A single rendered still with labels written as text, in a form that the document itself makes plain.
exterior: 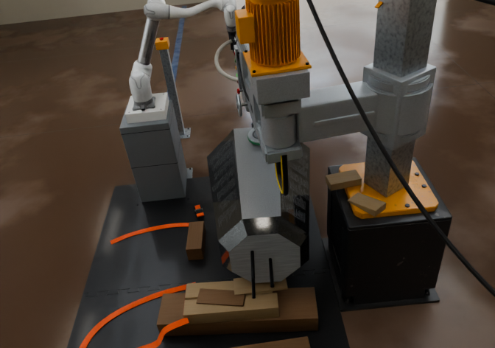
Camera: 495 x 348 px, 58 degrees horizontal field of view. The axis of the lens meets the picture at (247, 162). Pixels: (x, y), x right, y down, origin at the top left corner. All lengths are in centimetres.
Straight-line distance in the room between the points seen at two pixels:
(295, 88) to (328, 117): 32
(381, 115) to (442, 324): 146
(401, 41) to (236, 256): 147
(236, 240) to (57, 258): 181
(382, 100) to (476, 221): 182
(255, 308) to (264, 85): 143
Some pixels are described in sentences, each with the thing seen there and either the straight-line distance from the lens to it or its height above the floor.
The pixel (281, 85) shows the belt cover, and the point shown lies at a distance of 208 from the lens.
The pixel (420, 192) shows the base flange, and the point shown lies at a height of 78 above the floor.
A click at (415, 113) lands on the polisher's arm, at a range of 245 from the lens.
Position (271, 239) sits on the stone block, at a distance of 258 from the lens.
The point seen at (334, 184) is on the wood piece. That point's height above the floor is 83.
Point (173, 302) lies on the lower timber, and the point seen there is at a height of 15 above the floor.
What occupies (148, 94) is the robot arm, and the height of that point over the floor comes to 99.
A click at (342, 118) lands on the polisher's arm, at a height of 137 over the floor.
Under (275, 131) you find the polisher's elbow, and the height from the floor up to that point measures 136.
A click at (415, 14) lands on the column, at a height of 186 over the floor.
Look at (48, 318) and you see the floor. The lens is 359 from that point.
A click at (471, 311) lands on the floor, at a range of 335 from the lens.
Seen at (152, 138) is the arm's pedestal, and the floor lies 67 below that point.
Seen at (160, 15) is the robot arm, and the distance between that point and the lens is 351.
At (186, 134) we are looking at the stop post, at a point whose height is 1.
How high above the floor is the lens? 258
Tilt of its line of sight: 36 degrees down
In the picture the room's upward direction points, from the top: 6 degrees counter-clockwise
